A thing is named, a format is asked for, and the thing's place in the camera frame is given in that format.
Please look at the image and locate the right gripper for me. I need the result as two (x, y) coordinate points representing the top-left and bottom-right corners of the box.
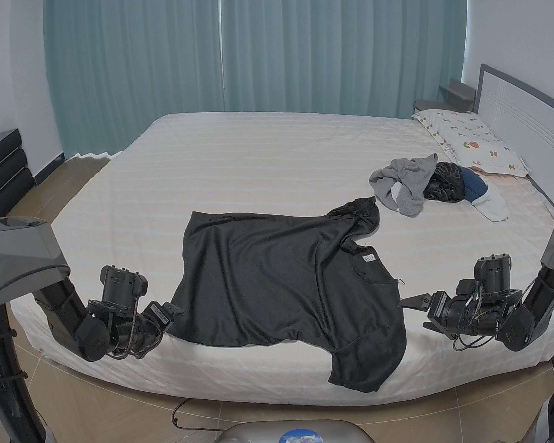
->
(398, 290), (480, 341)

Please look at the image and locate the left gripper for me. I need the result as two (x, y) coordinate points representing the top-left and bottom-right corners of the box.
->
(143, 300), (185, 340)

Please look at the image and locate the black T-shirt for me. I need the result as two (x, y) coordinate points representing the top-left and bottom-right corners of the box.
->
(168, 197), (407, 393)

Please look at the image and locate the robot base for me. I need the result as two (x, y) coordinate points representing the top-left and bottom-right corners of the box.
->
(222, 420), (370, 443)

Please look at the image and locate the bed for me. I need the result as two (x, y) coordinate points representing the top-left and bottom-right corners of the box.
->
(7, 63), (554, 407)

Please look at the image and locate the white garment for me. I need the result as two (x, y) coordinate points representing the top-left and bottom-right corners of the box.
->
(471, 187), (509, 222)

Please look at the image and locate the black patterned garment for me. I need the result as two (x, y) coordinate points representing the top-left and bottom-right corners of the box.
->
(422, 162), (467, 203)

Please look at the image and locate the dark blue garment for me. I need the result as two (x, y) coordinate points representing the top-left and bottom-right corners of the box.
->
(459, 167), (490, 202)

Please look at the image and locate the grey garment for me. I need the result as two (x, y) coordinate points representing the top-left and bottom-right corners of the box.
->
(368, 153), (439, 217)

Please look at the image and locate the white printed pillow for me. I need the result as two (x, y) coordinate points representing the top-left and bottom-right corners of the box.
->
(412, 108), (531, 177)

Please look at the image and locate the black chest of drawers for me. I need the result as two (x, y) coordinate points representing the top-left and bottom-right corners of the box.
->
(0, 129), (37, 220)

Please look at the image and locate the grey bedside table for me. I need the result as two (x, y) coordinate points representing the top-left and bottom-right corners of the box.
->
(415, 78), (477, 114)

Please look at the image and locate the blue-green curtain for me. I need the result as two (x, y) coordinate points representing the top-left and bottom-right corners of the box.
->
(222, 0), (469, 119)
(43, 0), (224, 160)

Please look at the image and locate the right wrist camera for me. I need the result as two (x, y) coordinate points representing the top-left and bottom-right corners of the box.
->
(456, 279), (480, 301)

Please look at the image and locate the black cable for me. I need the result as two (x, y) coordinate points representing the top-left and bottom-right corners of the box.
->
(172, 399), (224, 433)

